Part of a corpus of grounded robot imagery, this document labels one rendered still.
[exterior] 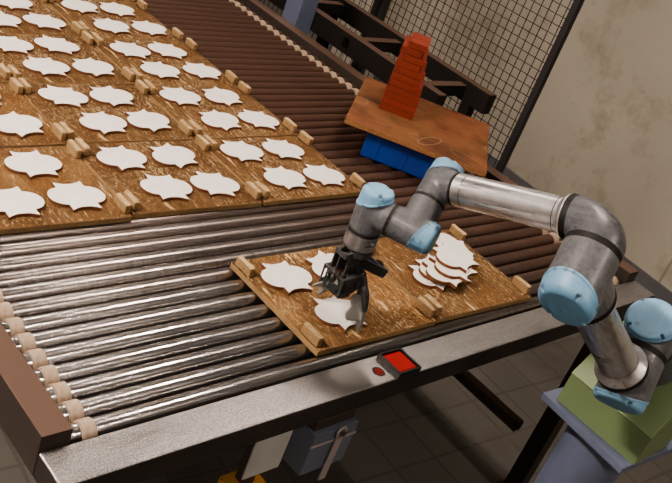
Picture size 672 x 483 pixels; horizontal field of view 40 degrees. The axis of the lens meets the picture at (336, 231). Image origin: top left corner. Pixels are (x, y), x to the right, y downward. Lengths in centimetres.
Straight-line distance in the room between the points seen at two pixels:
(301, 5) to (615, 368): 252
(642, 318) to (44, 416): 128
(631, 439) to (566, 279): 68
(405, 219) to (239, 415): 54
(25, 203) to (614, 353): 135
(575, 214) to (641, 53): 376
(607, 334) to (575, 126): 392
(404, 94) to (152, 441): 182
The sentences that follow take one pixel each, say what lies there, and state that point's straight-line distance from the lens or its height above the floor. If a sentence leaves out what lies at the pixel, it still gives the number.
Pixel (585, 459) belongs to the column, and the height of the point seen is 78.
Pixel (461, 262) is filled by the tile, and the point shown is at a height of 99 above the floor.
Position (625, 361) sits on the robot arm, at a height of 119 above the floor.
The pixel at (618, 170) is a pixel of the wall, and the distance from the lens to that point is 560.
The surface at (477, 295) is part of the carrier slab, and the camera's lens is 252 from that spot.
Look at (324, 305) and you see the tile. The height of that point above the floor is 95.
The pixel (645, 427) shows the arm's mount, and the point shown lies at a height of 97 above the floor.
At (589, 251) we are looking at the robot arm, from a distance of 177.
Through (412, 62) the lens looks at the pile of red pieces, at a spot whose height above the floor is 123.
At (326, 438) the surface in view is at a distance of 202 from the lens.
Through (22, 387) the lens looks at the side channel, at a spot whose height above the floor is 95.
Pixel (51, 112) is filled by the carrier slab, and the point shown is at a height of 94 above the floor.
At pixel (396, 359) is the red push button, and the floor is 93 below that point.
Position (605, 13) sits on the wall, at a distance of 571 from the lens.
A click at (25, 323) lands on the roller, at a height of 92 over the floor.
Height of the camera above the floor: 209
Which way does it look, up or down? 27 degrees down
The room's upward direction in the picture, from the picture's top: 21 degrees clockwise
